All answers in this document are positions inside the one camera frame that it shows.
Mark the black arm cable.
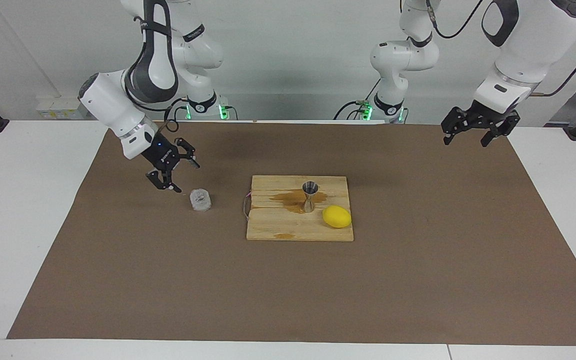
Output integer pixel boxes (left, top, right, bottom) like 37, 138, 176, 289
133, 0, 191, 134
425, 0, 576, 98

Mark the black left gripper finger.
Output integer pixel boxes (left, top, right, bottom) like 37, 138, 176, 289
441, 106, 466, 146
480, 111, 521, 148

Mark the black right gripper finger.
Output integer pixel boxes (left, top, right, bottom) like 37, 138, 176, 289
146, 170, 183, 194
175, 138, 201, 169

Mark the brown table mat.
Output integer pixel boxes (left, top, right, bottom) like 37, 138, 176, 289
7, 120, 576, 346

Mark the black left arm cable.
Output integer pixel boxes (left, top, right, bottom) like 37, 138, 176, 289
425, 0, 576, 98

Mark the wooden cutting board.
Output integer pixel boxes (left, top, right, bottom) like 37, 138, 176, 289
242, 174, 355, 242

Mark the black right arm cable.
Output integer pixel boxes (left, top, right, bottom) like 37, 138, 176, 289
133, 0, 191, 134

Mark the white wall outlet box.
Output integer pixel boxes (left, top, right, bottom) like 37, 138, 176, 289
35, 96, 89, 120

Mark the steel double jigger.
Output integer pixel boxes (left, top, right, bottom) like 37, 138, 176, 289
301, 181, 319, 214

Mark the yellow lemon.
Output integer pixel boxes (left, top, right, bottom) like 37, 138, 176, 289
322, 205, 353, 229

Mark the clear glass cup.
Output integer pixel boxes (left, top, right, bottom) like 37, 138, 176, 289
189, 188, 213, 212

